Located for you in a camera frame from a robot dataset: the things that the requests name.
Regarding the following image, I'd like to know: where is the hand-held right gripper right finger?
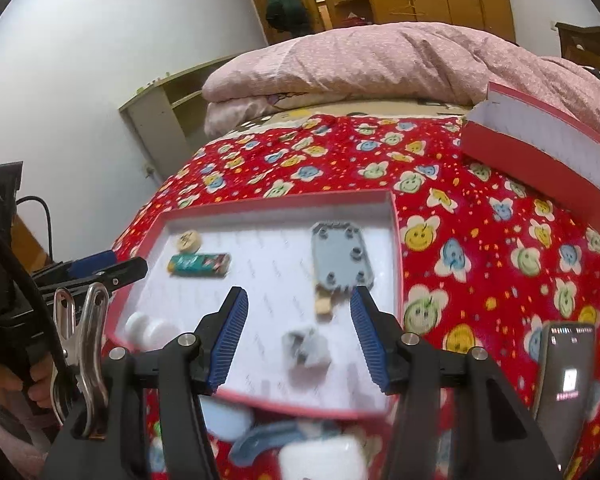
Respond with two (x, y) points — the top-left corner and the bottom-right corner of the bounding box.
(349, 285), (563, 480)

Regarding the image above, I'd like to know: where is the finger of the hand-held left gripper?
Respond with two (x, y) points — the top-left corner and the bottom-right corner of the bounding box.
(70, 250), (118, 279)
(32, 256), (149, 302)

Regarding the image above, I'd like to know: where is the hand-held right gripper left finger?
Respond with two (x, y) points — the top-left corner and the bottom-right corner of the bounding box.
(42, 286), (251, 480)

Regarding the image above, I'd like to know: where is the notched wooden block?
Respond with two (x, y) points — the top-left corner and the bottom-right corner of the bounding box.
(314, 287), (336, 318)

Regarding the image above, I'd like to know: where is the white charger plug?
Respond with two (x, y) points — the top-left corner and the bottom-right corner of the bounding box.
(281, 325), (331, 371)

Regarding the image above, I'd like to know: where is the white plastic bottle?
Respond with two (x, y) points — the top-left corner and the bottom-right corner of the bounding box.
(125, 311), (181, 353)

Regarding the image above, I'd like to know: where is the round wooden chess piece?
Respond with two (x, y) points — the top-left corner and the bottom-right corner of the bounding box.
(175, 229), (202, 254)

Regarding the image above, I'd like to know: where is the light blue oval case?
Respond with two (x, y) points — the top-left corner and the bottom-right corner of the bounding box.
(199, 395), (255, 441)

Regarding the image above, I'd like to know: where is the shallow red cardboard box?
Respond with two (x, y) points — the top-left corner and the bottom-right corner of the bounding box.
(105, 190), (406, 421)

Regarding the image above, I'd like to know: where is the grey plastic plate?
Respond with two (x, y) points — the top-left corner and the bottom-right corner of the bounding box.
(310, 221), (376, 293)

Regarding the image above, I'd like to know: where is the blue plastic half tube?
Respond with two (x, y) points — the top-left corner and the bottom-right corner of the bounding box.
(228, 420), (341, 468)

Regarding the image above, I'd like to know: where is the white earbud case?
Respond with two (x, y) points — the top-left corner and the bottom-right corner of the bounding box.
(278, 435), (368, 480)

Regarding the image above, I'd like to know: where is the person's left forearm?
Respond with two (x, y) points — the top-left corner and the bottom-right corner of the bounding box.
(0, 385), (51, 480)

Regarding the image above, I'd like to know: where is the person's left hand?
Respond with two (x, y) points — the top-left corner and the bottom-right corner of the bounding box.
(0, 364), (57, 411)

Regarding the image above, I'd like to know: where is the brown wooden cabinet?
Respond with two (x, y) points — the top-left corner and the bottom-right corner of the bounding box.
(7, 217), (49, 271)

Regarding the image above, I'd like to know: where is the metal spring clip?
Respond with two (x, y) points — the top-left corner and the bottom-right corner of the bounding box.
(50, 282), (111, 438)

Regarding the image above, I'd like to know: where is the red smiley printed blanket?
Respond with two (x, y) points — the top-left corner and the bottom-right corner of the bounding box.
(111, 112), (600, 480)

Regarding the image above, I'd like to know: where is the beige shelf unit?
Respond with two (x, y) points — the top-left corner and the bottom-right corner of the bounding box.
(119, 55), (236, 186)

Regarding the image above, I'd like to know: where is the black smartphone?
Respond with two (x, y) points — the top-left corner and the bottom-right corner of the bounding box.
(532, 321), (598, 471)

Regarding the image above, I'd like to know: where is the red cardboard box lid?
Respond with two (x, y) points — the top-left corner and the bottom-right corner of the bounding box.
(459, 81), (600, 243)

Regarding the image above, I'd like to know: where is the pink quilt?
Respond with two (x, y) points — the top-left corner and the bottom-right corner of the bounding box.
(201, 21), (600, 136)

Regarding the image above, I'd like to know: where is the dark hanging jacket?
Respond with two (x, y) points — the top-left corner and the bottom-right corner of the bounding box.
(260, 0), (313, 38)

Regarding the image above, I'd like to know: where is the dark wooden headboard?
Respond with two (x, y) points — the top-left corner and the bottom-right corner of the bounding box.
(555, 21), (600, 68)

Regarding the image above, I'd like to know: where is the thick black cable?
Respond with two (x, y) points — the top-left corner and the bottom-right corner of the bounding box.
(0, 215), (78, 411)

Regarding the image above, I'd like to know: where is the thin black cable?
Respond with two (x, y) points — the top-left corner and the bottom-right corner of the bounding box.
(14, 196), (55, 266)

